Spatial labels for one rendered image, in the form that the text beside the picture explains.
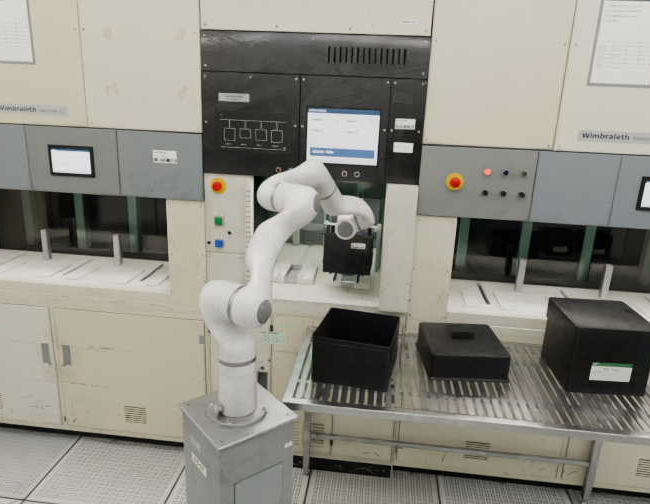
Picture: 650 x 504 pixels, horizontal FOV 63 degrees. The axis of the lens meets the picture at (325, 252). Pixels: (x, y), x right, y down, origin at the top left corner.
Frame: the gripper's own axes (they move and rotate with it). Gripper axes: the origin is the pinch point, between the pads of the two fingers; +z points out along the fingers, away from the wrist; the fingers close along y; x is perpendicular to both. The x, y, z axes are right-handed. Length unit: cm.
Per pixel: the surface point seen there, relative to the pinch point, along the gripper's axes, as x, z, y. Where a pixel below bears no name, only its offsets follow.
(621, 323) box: -21, -50, 99
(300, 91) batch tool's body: 51, -19, -22
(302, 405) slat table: -48, -80, -7
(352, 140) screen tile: 33.1, -18.7, -0.2
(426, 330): -37, -37, 35
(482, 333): -37, -35, 56
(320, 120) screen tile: 40.1, -18.9, -13.2
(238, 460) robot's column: -55, -102, -23
